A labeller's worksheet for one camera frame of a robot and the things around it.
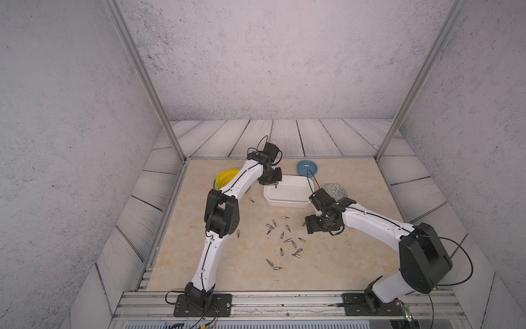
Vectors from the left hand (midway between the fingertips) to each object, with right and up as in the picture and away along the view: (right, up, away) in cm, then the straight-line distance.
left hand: (282, 182), depth 97 cm
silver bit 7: (+4, -26, -8) cm, 28 cm away
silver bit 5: (-6, -32, -14) cm, 35 cm away
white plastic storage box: (+6, -5, +10) cm, 13 cm away
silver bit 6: (-20, -22, -4) cm, 30 cm away
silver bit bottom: (-3, -33, -15) cm, 37 cm away
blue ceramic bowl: (+15, +7, +17) cm, 24 cm away
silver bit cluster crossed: (-6, -21, -4) cm, 22 cm away
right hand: (+14, -18, -10) cm, 25 cm away
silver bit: (-1, -23, -6) cm, 24 cm away
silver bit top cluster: (+1, -16, -1) cm, 16 cm away
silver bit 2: (+2, -25, -8) cm, 26 cm away
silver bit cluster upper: (-4, -19, -1) cm, 19 cm away
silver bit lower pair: (+5, -29, -12) cm, 32 cm away
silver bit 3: (-1, -29, -12) cm, 31 cm away
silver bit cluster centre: (+2, -20, -3) cm, 21 cm away
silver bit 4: (+7, -28, -10) cm, 31 cm away
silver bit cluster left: (-6, -20, -3) cm, 21 cm away
